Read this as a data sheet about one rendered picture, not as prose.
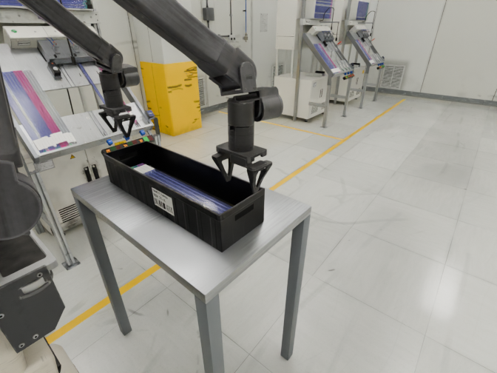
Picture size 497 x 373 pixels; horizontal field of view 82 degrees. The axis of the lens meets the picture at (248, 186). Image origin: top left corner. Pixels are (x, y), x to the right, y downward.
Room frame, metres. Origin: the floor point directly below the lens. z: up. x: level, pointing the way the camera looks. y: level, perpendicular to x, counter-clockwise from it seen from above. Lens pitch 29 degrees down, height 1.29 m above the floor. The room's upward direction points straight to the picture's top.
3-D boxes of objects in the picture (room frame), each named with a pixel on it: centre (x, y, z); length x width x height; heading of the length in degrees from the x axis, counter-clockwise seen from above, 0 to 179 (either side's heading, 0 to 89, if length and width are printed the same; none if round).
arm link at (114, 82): (0.97, 0.45, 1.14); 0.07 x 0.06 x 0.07; 150
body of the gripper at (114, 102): (0.97, 0.45, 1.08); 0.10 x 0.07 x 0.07; 50
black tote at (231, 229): (0.79, 0.23, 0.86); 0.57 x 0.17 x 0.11; 50
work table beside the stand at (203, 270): (0.81, 0.21, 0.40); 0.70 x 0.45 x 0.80; 50
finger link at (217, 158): (0.62, 0.04, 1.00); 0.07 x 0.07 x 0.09; 49
